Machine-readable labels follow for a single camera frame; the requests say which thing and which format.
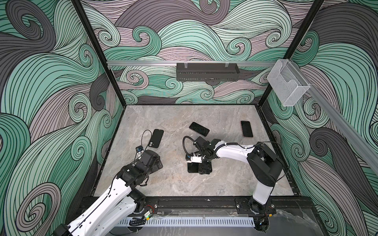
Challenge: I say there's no back aluminium rail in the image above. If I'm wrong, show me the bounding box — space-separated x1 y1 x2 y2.
107 60 278 68

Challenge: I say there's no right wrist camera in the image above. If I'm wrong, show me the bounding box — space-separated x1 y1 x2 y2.
185 154 203 163

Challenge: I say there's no black case edge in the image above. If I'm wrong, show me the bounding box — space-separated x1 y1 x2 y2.
148 129 164 148

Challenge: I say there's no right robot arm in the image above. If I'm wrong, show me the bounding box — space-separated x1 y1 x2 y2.
185 137 284 214

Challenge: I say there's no right aluminium rail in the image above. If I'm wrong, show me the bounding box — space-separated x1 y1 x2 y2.
292 63 378 172

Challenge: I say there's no clear plastic wall holder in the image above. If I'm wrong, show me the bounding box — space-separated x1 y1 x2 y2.
267 59 310 107

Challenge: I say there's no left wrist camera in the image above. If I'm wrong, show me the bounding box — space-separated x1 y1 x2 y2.
135 146 144 157

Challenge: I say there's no black wall tray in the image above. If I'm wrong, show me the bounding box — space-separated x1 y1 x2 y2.
176 63 240 82

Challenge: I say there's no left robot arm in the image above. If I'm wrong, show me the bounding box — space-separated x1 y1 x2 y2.
53 150 163 236

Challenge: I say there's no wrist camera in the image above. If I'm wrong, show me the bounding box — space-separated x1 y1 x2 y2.
185 154 203 163
135 146 144 157

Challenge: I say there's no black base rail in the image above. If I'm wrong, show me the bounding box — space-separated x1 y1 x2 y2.
79 196 314 214

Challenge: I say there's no white slotted cable duct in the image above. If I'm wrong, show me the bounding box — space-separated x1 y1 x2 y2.
115 216 255 228

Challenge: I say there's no aluminium rail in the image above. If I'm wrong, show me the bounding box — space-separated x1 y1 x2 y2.
292 63 378 172
107 60 278 68

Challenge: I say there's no black phone patterned reflection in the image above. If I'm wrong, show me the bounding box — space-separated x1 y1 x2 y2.
189 122 210 137

